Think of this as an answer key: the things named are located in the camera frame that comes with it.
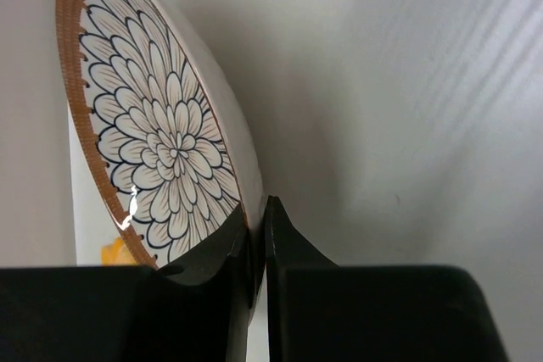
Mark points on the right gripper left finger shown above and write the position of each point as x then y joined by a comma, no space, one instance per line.
196,308

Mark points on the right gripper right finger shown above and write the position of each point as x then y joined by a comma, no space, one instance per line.
320,311

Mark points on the yellow white checkered napkin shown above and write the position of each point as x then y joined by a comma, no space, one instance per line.
116,254

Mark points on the floral patterned ceramic plate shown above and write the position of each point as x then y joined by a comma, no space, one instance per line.
163,135

